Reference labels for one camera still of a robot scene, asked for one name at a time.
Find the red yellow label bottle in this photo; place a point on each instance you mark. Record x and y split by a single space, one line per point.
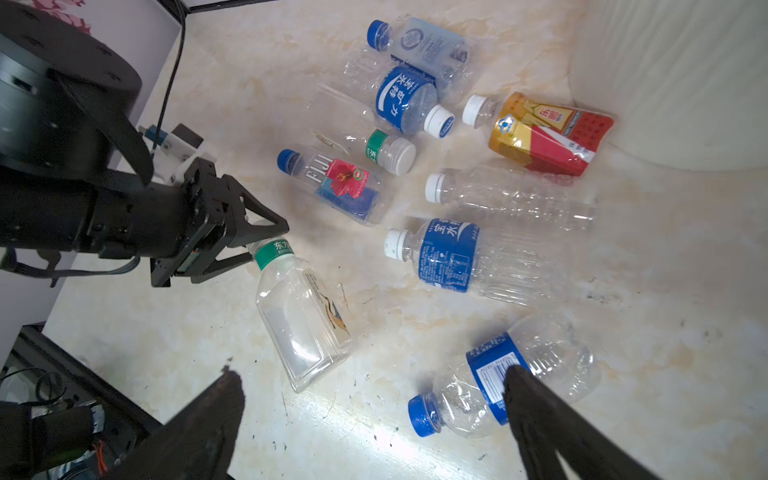
541 137

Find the small bottle blue cap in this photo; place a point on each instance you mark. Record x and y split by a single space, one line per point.
469 394

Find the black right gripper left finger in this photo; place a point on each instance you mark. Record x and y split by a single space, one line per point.
198 443

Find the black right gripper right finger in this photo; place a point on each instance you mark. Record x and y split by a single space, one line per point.
549 432

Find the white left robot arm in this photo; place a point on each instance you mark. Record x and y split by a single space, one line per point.
77 175

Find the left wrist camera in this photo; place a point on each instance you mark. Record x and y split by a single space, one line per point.
173 149

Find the cream bin yellow bag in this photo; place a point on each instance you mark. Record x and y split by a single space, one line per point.
686 80

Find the clear bottle pale blue label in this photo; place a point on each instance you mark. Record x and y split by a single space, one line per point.
441 55

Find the black base frame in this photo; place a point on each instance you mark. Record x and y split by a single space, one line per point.
60 420

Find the Fiji bottle red flower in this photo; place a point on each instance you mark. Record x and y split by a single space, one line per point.
355 191

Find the clear bottle green cap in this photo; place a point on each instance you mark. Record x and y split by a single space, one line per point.
300 314
351 127

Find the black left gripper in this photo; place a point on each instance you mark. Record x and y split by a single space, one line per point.
181 230

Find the bottle blue label white cap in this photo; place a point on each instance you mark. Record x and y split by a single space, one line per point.
489 262

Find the clear crushed bottle white cap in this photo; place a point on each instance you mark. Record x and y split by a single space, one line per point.
514 199

